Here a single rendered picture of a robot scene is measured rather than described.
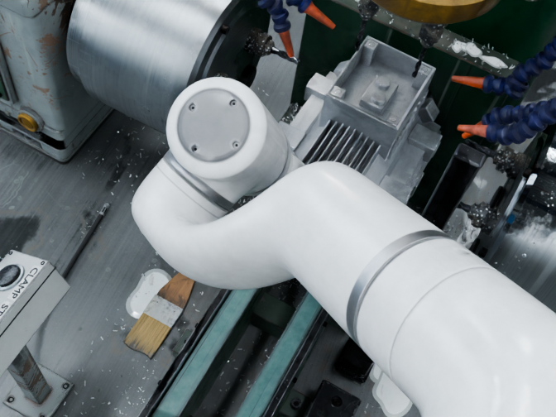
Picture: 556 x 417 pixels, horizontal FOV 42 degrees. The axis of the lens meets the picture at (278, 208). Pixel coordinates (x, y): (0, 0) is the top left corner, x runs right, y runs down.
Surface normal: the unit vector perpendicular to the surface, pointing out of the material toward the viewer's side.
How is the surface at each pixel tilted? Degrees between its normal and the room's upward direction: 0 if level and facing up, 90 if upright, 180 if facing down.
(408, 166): 0
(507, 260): 66
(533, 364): 19
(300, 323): 0
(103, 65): 73
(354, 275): 55
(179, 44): 39
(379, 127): 90
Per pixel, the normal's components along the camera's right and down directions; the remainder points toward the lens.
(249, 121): 0.04, -0.09
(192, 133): -0.18, -0.07
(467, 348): -0.56, -0.51
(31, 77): -0.47, 0.73
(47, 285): 0.82, 0.16
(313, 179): -0.29, -0.77
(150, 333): 0.07, -0.51
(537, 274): -0.39, 0.46
